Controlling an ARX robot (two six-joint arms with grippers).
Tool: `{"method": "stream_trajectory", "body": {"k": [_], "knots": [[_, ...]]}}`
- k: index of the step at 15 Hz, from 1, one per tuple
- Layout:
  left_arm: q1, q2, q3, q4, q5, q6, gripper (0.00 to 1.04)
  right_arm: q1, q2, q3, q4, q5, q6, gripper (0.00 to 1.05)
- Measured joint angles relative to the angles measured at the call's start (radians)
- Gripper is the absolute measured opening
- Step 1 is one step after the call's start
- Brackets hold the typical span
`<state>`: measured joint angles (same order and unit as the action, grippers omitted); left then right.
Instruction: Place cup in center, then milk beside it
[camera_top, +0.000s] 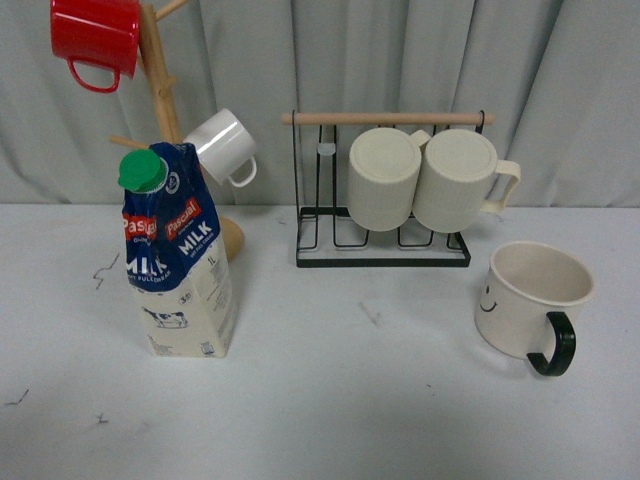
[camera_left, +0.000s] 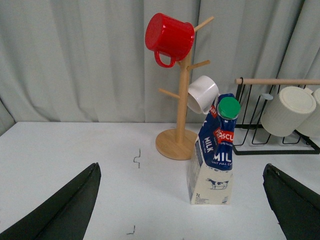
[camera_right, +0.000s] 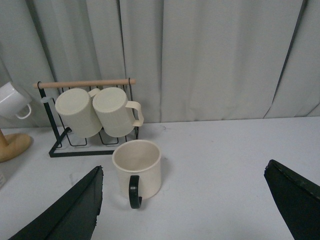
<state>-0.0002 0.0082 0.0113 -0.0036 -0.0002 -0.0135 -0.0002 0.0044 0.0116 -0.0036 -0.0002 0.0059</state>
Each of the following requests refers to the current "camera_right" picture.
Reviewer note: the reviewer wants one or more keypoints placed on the white glossy mug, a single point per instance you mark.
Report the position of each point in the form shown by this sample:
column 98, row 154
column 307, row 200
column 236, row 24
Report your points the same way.
column 13, row 99

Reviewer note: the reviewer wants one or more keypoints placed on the cream ribbed mug right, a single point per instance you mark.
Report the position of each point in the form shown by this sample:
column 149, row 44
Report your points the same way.
column 118, row 115

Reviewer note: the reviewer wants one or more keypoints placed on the cream ribbed mug left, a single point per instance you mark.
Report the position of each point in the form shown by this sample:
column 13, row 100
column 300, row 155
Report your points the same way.
column 76, row 110

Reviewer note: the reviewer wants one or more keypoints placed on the black wire mug rack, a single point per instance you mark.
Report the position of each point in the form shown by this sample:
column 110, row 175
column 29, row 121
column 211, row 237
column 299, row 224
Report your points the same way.
column 63, row 146

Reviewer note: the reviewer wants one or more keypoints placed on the grey curtain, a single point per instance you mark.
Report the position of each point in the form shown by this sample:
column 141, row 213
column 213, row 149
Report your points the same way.
column 194, row 60

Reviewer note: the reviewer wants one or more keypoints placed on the cream mug with black handle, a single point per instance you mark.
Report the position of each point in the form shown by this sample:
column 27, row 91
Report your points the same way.
column 138, row 167

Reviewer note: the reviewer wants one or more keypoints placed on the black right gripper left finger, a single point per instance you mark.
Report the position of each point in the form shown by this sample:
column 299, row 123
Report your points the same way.
column 73, row 216

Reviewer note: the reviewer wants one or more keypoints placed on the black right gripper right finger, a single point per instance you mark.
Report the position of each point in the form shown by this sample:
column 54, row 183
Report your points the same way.
column 297, row 199

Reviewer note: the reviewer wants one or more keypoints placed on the cream ribbed mug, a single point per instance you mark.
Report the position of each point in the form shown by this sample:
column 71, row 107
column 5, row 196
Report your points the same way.
column 76, row 110
column 118, row 115

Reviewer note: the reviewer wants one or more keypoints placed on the wooden mug tree stand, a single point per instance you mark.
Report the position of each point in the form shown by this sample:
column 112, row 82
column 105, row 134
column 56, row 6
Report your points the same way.
column 13, row 145

